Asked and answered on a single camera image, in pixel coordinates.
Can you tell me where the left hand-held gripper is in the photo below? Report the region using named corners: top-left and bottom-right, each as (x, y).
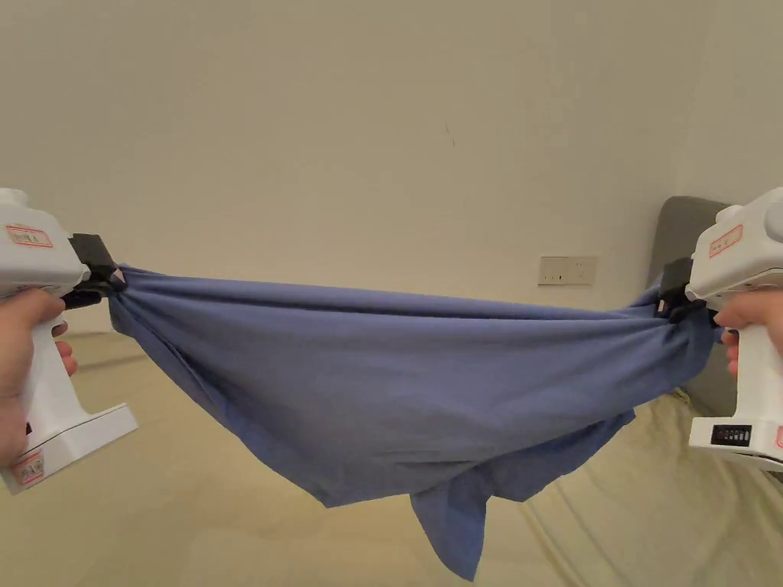
top-left (0, 188), bottom-right (139, 496)

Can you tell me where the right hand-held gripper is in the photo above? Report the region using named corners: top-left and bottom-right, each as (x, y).
top-left (654, 187), bottom-right (783, 475)

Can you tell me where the blue shirt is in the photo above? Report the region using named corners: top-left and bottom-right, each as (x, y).
top-left (106, 262), bottom-right (730, 583)

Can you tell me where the person's right hand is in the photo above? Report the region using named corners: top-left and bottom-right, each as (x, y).
top-left (713, 297), bottom-right (783, 381)

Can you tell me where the person's left hand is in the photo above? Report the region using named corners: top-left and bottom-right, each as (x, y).
top-left (0, 287), bottom-right (80, 473)

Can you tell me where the grey padded headboard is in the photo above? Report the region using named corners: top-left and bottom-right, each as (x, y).
top-left (645, 195), bottom-right (742, 424)

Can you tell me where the bed with beige sheet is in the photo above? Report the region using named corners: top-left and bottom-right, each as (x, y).
top-left (0, 299), bottom-right (783, 587)

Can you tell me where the white wall socket panel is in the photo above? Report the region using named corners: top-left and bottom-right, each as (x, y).
top-left (538, 255), bottom-right (599, 287)

